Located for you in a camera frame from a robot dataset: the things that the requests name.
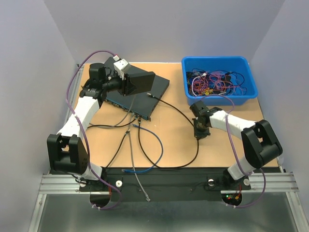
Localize black ethernet cable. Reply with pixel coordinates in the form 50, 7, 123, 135
138, 92, 200, 169

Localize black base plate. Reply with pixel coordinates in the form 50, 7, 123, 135
79, 166, 252, 203

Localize tangled coloured wires bundle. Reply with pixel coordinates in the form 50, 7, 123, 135
185, 68, 249, 97

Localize large black network switch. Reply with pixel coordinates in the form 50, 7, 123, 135
82, 57, 170, 121

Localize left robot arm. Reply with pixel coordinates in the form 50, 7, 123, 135
47, 60, 155, 190

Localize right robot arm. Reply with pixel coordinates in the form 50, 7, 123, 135
190, 101, 283, 189

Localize blue ethernet cable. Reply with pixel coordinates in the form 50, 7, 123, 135
122, 123, 164, 174

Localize small black switch box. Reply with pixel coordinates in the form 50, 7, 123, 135
130, 72, 155, 95

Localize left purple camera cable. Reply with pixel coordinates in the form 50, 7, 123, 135
66, 50, 123, 211

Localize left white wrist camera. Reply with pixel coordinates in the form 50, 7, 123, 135
113, 55, 131, 80

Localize blue plastic bin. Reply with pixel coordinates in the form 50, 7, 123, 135
182, 56, 258, 105

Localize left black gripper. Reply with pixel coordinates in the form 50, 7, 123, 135
102, 70, 139, 96

